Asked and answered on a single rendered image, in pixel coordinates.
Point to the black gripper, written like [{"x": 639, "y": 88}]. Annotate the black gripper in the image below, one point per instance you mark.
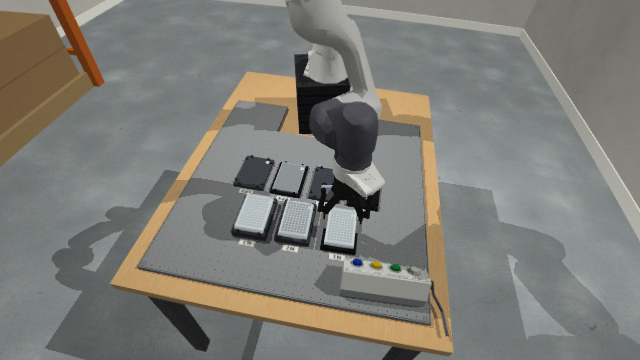
[{"x": 343, "y": 192}]

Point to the grey button panel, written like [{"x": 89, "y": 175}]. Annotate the grey button panel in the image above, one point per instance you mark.
[{"x": 395, "y": 284}]

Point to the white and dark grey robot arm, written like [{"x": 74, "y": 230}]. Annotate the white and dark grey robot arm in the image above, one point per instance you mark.
[{"x": 338, "y": 53}]

